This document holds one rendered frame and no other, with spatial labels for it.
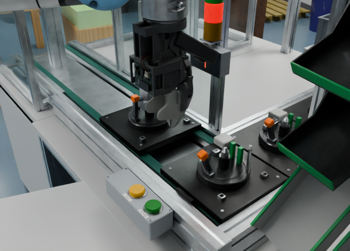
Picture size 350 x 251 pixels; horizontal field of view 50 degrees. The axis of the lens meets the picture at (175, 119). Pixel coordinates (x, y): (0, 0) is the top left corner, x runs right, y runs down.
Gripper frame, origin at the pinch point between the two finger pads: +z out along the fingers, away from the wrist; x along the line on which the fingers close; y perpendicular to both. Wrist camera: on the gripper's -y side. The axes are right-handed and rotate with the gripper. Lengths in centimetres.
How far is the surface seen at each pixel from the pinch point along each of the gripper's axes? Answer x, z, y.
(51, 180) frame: -75, 63, 5
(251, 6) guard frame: -88, 16, -120
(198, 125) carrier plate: -27.0, 26.3, -30.5
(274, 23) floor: -279, 123, -397
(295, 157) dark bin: 19.8, 2.5, -11.4
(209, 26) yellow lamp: -22.9, -6.8, -29.6
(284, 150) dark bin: 17.0, 2.9, -12.1
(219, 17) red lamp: -21.5, -9.1, -31.5
